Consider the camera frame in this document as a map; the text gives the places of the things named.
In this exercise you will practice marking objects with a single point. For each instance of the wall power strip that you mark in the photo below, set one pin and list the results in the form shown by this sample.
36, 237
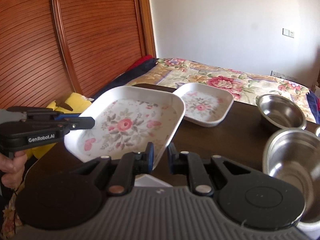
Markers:
282, 76

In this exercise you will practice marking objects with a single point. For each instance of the steel bowl far right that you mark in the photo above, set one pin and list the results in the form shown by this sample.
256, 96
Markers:
317, 131

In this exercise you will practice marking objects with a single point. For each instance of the floral square plate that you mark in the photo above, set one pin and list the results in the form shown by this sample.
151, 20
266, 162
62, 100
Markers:
150, 181
126, 119
205, 105

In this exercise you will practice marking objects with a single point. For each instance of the small steel bowl back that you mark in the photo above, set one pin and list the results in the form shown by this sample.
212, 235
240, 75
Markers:
278, 112

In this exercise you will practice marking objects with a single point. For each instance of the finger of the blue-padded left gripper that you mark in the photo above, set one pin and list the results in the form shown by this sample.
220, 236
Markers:
70, 123
49, 112

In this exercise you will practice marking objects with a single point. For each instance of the floral bed quilt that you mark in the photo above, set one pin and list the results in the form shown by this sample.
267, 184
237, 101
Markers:
245, 87

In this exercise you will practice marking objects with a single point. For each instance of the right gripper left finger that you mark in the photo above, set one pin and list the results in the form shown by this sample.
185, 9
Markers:
127, 168

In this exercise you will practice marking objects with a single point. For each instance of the white wall switch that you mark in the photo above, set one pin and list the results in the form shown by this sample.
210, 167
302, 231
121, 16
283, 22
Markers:
288, 33

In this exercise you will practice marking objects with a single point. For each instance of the person's left hand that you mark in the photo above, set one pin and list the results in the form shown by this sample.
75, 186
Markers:
13, 169

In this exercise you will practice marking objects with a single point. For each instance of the wooden slatted wardrobe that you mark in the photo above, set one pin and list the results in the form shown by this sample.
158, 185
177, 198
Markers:
50, 48

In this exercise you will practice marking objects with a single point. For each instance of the floral square plate back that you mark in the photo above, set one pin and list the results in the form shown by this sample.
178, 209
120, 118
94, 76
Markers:
205, 105

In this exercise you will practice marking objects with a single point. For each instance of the red and navy folded cloth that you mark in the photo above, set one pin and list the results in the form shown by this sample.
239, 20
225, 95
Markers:
139, 68

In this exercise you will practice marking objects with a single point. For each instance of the large steel bowl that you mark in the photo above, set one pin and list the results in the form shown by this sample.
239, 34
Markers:
292, 155

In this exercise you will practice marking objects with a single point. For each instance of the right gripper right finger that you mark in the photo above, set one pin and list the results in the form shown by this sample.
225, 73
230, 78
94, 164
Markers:
191, 166

